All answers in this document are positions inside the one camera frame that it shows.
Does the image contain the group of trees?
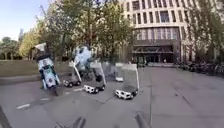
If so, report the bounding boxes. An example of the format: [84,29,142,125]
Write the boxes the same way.
[0,0,135,63]

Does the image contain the robot's own part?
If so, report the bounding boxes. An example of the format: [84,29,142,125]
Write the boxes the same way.
[134,112,150,128]
[71,116,87,128]

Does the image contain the tree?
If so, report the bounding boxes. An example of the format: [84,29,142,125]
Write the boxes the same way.
[182,0,224,64]

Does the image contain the small white delivery robot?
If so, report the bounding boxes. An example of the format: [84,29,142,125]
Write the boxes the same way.
[63,61,83,88]
[83,61,108,95]
[114,63,140,101]

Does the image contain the white and blue vehicle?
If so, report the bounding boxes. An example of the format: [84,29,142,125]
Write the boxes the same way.
[33,42,62,92]

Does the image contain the row of parked bicycles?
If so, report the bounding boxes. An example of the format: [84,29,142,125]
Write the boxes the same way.
[174,61,224,77]

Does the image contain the tall beige building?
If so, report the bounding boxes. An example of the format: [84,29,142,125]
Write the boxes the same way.
[118,0,224,65]

